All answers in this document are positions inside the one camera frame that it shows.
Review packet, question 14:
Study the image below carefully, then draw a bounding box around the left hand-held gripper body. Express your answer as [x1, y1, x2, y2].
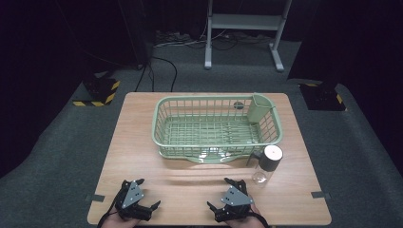
[113, 180, 154, 222]

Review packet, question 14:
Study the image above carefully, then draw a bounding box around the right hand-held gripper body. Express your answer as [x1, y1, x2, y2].
[215, 180, 255, 223]

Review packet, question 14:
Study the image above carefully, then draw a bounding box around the person's right hand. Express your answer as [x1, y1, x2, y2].
[225, 203, 266, 228]

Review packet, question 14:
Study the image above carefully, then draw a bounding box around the person's left hand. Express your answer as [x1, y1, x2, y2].
[101, 211, 142, 228]

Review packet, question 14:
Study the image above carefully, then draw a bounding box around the grey tape strip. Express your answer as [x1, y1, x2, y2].
[310, 190, 333, 200]
[84, 193, 106, 203]

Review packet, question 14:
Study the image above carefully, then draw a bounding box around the clear bottle with black cap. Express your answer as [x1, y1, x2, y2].
[246, 144, 284, 187]

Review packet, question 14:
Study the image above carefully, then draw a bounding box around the green cutlery holder cup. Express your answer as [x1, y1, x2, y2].
[246, 92, 277, 124]

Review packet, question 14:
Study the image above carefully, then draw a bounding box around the green plastic dish rack basket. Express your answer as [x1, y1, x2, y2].
[151, 93, 284, 157]

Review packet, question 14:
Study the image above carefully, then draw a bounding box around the black and yellow striped block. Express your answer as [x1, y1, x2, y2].
[297, 81, 348, 112]
[72, 77, 122, 108]

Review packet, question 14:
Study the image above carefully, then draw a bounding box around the grey metal stand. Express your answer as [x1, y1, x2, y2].
[203, 0, 294, 72]

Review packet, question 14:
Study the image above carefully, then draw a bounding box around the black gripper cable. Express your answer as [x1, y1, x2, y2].
[248, 211, 271, 228]
[96, 199, 120, 228]

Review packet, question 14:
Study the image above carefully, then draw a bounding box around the black floor cable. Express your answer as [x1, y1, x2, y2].
[134, 56, 179, 93]

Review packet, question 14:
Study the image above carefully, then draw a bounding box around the power strip with cables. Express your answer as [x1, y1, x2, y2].
[154, 29, 210, 49]

